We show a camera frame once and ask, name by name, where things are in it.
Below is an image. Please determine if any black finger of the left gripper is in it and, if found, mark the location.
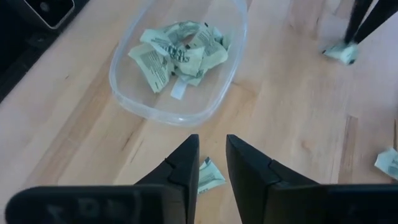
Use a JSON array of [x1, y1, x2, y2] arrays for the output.
[[353, 0, 398, 44], [343, 0, 374, 43]]

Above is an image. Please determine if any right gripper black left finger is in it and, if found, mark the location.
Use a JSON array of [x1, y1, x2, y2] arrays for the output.
[[135, 134, 200, 224]]

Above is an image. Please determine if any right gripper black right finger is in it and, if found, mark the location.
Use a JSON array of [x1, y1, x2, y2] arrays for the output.
[[226, 134, 318, 224]]

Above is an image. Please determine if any green white stevia sweetener packet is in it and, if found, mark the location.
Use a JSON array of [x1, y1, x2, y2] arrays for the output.
[[198, 157, 227, 195], [167, 43, 206, 78], [374, 147, 398, 180], [189, 26, 231, 71], [175, 70, 206, 88], [127, 43, 175, 94], [161, 20, 203, 44], [139, 27, 175, 57], [322, 40, 360, 66]]

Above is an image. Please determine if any large clear plastic container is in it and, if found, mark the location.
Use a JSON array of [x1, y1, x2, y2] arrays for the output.
[[108, 0, 249, 127]]

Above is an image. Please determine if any black metal table frame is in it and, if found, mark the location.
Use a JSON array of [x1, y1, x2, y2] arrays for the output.
[[0, 0, 91, 103]]

